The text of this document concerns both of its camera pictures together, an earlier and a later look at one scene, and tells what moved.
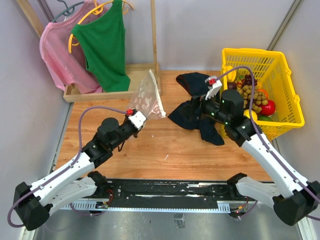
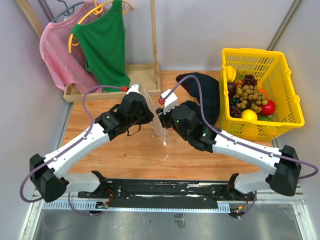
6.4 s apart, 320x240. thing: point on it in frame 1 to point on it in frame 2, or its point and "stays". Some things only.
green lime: (262, 117) stays
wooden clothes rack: (134, 70) stays
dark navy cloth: (190, 116) stays
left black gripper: (136, 134) to (149, 115)
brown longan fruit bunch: (258, 97) stays
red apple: (268, 109) stays
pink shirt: (66, 67) stays
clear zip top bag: (146, 100) to (157, 125)
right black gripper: (199, 102) to (163, 117)
